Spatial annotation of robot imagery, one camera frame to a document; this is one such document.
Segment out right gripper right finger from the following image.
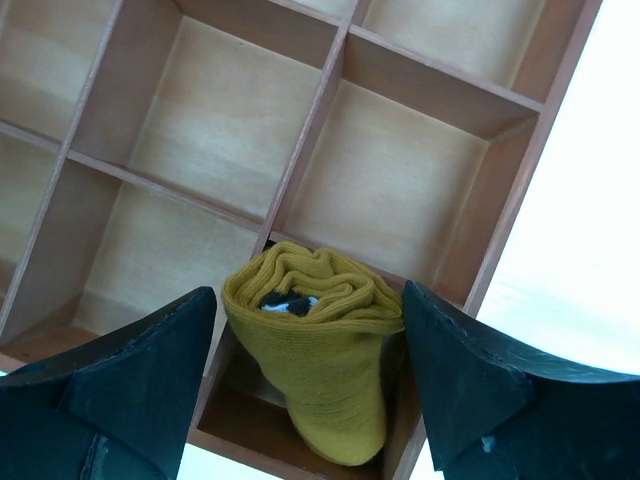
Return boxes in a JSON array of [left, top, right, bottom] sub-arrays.
[[402, 281, 639, 479]]

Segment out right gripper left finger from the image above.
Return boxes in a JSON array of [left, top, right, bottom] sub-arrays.
[[1, 286, 216, 479]]

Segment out mustard yellow sock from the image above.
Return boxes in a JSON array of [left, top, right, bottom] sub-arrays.
[[221, 241, 404, 467]]

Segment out orange compartment tray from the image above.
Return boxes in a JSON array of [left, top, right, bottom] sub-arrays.
[[0, 0, 604, 480]]

